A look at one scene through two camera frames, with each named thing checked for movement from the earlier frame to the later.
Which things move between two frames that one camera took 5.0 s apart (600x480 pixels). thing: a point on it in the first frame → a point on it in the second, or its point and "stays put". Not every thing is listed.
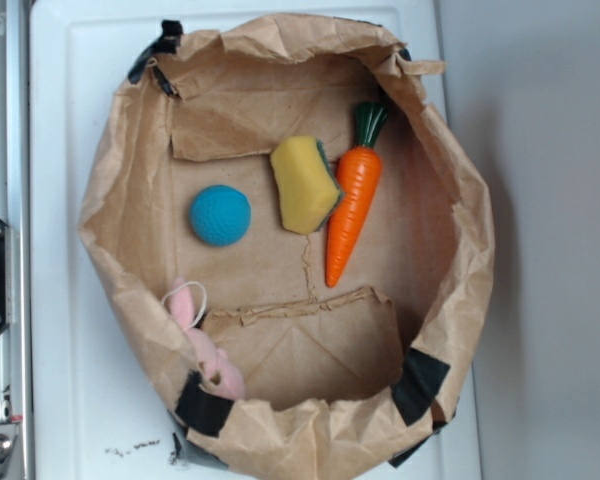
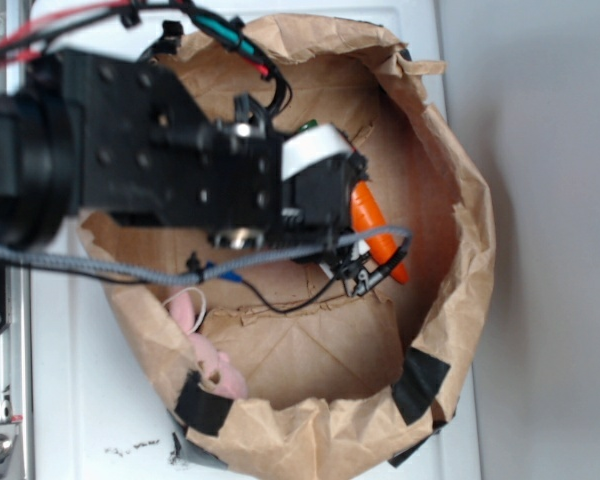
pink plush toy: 211,359 stays put
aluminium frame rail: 5,190 stays put
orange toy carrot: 357,182 → 366,215
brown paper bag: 300,255 stays put
